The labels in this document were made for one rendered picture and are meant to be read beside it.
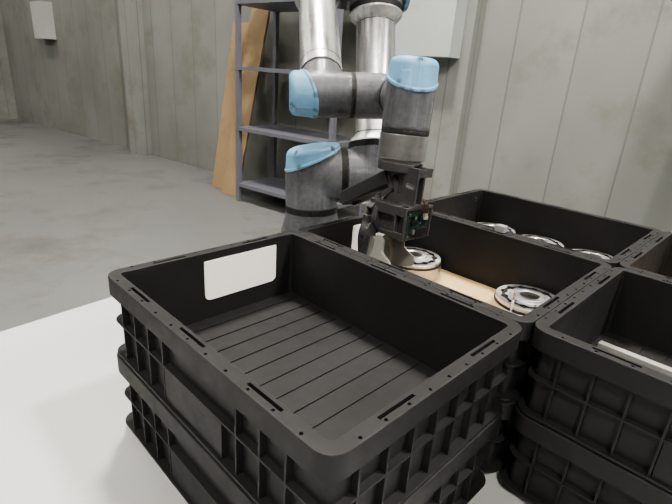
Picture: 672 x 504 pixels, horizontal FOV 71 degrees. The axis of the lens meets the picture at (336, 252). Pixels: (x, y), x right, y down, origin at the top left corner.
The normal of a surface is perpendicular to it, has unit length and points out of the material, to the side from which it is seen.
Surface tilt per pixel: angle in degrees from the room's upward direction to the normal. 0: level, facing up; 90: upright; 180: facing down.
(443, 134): 90
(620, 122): 90
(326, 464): 90
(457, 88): 90
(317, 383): 0
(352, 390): 0
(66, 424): 0
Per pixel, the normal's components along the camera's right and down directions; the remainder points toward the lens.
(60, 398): 0.07, -0.94
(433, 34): -0.62, 0.24
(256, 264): 0.70, 0.29
